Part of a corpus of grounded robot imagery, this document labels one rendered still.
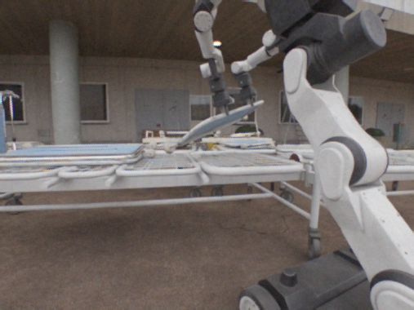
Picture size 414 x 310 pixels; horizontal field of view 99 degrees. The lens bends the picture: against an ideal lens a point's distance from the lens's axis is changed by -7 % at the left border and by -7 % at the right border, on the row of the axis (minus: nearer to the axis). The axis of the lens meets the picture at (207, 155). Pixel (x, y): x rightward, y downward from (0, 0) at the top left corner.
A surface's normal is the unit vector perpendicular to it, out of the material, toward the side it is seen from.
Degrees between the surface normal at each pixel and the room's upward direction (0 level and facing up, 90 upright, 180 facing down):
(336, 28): 90
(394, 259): 90
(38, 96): 90
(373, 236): 90
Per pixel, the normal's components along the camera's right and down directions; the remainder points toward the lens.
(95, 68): 0.18, 0.11
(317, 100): -0.73, 0.38
